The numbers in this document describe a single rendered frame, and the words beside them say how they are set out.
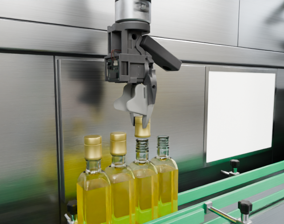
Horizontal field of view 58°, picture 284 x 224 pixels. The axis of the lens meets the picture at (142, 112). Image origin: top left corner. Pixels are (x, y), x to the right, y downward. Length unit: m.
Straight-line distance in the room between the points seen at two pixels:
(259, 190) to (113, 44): 0.62
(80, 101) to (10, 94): 0.15
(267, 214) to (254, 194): 0.08
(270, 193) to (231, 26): 0.59
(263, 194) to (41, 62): 0.74
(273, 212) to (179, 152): 0.35
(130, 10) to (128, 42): 0.06
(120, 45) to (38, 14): 0.21
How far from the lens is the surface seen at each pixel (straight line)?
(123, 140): 0.54
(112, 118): 0.67
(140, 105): 0.53
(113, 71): 0.53
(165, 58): 0.57
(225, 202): 0.77
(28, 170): 0.66
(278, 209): 0.98
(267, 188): 0.93
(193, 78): 0.83
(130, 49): 0.54
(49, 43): 0.62
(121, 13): 0.54
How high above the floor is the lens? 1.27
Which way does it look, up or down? 6 degrees down
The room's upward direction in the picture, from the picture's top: straight up
